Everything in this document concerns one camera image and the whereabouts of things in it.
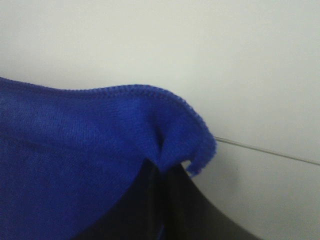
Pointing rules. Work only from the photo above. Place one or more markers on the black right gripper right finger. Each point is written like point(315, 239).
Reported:
point(189, 215)

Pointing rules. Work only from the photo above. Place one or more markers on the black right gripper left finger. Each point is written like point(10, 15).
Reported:
point(135, 216)

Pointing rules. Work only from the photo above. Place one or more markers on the blue microfibre towel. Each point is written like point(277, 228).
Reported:
point(67, 156)

